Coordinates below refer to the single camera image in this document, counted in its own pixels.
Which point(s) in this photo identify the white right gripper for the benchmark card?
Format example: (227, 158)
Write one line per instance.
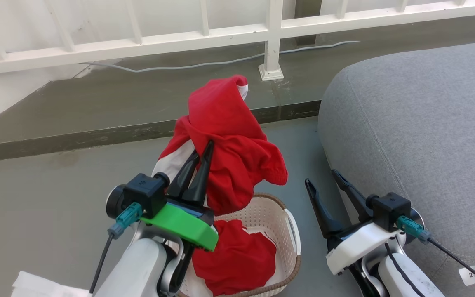
(357, 247)

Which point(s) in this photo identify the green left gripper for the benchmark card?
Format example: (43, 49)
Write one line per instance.
(188, 227)

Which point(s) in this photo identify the red and white garment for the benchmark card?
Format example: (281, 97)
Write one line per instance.
(233, 260)
(229, 136)

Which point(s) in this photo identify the cream perforated laundry basket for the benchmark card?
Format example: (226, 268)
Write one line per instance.
(268, 214)

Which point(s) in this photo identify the grey fabric sofa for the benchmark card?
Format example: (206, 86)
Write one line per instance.
(427, 123)

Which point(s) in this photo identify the white railing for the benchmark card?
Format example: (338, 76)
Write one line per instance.
(272, 24)

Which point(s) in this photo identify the white tape wrap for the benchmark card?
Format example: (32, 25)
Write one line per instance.
(35, 286)

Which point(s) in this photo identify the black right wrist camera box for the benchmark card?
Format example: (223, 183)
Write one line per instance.
(390, 210)

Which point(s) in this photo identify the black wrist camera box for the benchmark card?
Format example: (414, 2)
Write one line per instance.
(144, 192)
(390, 210)

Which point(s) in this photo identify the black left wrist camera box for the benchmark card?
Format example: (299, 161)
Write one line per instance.
(144, 192)

